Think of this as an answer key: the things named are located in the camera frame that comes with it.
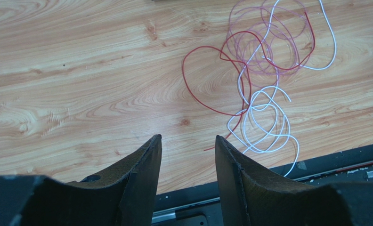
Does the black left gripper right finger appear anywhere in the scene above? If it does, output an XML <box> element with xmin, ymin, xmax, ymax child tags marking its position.
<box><xmin>215</xmin><ymin>136</ymin><xmax>352</xmax><ymax>226</ymax></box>

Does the pink cable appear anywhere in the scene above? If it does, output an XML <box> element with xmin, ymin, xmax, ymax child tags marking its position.
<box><xmin>227</xmin><ymin>0</ymin><xmax>309</xmax><ymax>77</ymax></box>

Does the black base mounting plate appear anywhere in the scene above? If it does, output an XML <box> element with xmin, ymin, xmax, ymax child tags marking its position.
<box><xmin>152</xmin><ymin>144</ymin><xmax>373</xmax><ymax>226</ymax></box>

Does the white cable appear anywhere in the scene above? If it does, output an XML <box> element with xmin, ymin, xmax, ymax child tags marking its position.
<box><xmin>227</xmin><ymin>0</ymin><xmax>338</xmax><ymax>178</ymax></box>

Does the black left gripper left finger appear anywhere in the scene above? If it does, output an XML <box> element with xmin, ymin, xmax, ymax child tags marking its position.
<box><xmin>20</xmin><ymin>135</ymin><xmax>162</xmax><ymax>226</ymax></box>

